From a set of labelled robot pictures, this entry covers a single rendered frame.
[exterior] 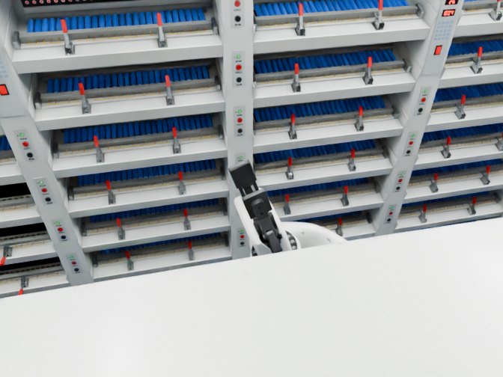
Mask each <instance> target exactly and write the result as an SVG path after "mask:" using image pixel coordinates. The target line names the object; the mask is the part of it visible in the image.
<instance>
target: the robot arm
mask: <svg viewBox="0 0 503 377"><path fill-rule="evenodd" d="M228 170H229V173H230V175H231V177H232V180H233V181H234V184H235V186H236V188H237V189H239V191H240V194H241V195H242V197H241V196H239V197H236V198H235V200H234V203H235V206H236V208H237V211H238V213H239V215H240V218H241V220H242V222H243V225H244V227H245V229H246V232H247V234H248V235H249V245H250V249H251V257H256V256H261V255H266V254H275V253H280V252H285V251H293V250H298V249H303V248H311V247H316V246H321V245H329V244H334V243H339V242H347V240H346V239H344V238H342V237H341V236H339V235H338V234H336V233H333V232H332V231H331V230H328V229H326V228H324V227H321V226H318V225H316V224H310V223H305V222H281V221H280V219H279V217H278V215H277V213H276V211H275V210H274V208H273V206H272V204H271V203H270V201H269V198H268V196H267V193H266V191H265V189H263V188H258V187H257V183H256V180H257V178H256V176H255V173H254V170H253V168H252V164H251V162H250V161H249V160H248V159H247V160H245V161H243V162H240V163H238V164H236V165H233V166H231V167H229V169H228ZM252 185H253V186H254V189H255V191H253V190H252V188H251V186H252ZM243 189H244V191H245V193H246V195H245V194H244V192H243Z"/></svg>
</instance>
